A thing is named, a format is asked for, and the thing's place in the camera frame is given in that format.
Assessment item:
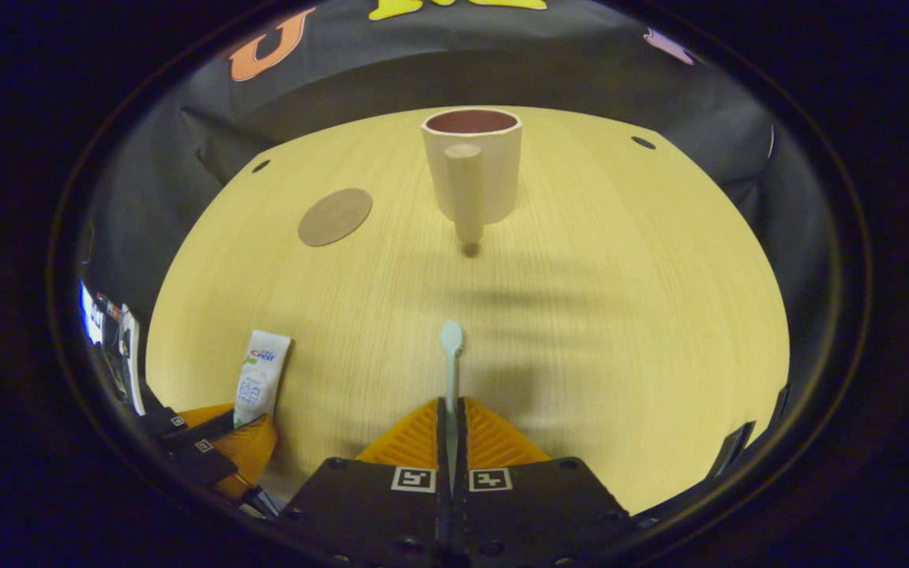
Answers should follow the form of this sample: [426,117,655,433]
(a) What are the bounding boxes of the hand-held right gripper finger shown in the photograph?
[454,397,637,568]
[277,397,449,568]

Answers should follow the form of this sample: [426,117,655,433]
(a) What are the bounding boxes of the white toothpaste tube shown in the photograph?
[234,330,292,431]

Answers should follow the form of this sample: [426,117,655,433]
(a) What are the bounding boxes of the light green toothbrush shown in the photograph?
[439,319,465,490]

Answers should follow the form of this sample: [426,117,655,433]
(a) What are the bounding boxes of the round brown coaster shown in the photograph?
[298,188,374,248]

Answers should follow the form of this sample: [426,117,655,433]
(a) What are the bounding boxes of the beige cup with handle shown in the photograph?
[421,108,522,245]

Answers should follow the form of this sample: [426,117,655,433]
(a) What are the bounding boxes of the white side table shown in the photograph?
[111,304,148,417]

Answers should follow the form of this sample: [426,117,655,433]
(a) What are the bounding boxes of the black backdrop cloth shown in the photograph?
[76,0,838,474]

